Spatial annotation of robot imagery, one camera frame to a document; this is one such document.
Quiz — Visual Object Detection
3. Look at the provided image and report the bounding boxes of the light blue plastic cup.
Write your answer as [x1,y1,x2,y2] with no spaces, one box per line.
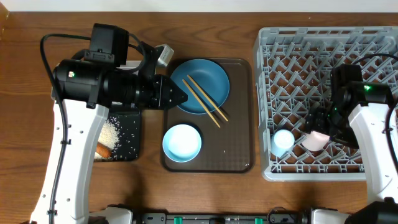
[271,129,295,157]

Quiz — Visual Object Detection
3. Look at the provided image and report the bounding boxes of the pile of white rice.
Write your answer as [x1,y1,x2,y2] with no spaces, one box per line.
[94,114,139,161]

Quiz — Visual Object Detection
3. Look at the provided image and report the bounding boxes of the brown serving tray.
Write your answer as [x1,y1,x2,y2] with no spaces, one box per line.
[161,58,255,174]

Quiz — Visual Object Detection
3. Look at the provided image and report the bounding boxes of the light blue bowl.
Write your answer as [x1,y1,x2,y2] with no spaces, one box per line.
[162,124,202,163]

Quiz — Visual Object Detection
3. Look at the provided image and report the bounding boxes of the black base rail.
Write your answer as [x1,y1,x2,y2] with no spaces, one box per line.
[132,212,311,224]

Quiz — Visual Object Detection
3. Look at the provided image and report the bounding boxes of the orange carrot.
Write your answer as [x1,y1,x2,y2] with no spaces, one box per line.
[96,143,111,158]

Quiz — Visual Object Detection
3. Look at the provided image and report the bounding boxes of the clear plastic bin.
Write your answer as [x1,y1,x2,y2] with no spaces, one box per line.
[51,60,141,101]

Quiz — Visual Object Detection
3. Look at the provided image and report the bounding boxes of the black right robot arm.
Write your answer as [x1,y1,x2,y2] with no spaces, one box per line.
[300,64,397,223]

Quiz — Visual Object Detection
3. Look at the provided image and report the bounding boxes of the black tray bin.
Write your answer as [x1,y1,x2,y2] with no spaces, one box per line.
[93,104,142,162]

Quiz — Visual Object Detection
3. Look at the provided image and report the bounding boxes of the pink plastic cup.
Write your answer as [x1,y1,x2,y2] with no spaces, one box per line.
[301,131,330,152]

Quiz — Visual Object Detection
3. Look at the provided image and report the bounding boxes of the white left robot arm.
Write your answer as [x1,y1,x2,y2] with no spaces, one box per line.
[30,23,187,223]

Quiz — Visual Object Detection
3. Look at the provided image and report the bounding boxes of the wooden chopstick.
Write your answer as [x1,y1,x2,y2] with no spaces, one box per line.
[187,75,229,122]
[182,79,221,128]

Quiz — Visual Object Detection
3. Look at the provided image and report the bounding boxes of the grey plastic dishwasher rack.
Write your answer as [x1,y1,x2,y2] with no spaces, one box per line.
[253,27,397,182]

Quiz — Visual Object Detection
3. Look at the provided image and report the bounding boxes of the dark blue plate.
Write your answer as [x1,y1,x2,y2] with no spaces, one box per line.
[171,59,230,114]

